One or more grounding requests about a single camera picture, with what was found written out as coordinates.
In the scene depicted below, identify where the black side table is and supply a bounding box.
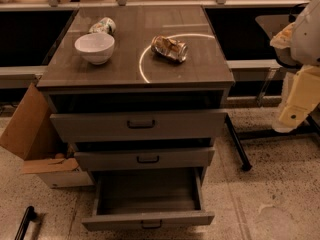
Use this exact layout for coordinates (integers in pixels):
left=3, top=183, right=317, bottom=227
left=255, top=3, right=320, bottom=142

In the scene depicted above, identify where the white ceramic bowl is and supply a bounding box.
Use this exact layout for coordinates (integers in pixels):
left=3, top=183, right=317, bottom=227
left=74, top=33, right=115, bottom=65

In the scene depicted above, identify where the grey bottom drawer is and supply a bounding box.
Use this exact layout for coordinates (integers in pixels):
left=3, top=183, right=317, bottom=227
left=82, top=168, right=214, bottom=231

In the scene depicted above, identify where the black slanted table leg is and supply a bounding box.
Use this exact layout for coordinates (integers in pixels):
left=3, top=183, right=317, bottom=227
left=225, top=115, right=252, bottom=171

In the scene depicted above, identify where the grey middle drawer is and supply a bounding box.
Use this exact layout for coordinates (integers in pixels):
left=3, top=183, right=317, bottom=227
left=75, top=147, right=214, bottom=171

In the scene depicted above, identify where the grey top drawer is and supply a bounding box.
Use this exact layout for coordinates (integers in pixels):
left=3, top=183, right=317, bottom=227
left=50, top=110, right=225, bottom=143

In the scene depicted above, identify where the grey drawer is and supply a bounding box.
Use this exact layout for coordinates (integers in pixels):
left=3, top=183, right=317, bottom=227
left=50, top=110, right=225, bottom=143
left=75, top=147, right=214, bottom=171
left=82, top=168, right=214, bottom=231

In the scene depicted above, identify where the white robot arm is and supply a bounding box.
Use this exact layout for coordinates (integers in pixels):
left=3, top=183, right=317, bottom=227
left=270, top=0, right=320, bottom=133

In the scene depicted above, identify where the grey drawer cabinet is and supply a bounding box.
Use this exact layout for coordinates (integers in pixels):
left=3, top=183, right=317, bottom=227
left=36, top=5, right=236, bottom=185

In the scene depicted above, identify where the black handle on floor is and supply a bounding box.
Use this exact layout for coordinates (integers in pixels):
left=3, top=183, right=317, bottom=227
left=14, top=206, right=37, bottom=240

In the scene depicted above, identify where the open cardboard box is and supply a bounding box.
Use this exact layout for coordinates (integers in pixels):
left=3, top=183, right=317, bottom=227
left=0, top=84, right=93, bottom=188

